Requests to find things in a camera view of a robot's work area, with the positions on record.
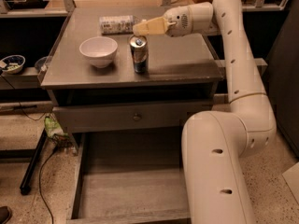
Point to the white bowl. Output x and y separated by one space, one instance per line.
99 51

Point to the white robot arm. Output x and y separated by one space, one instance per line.
213 142

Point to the redbull can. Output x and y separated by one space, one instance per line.
140 53

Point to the closed drawer with knob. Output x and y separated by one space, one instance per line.
122 116

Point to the blue patterned bowl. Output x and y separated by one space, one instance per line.
12 64

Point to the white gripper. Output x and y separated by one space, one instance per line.
177 21

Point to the green snack bag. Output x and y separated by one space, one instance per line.
52 127

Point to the small glass bowl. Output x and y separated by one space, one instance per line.
43 63

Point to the grey side shelf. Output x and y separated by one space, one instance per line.
261 64

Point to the black metal bar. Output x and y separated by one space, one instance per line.
25 184

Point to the open bottom drawer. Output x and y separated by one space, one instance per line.
130 177

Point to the brown shoe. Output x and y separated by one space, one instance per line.
5 214

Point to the plastic water bottle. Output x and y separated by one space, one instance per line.
118 25

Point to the grey drawer cabinet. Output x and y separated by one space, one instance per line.
180 69

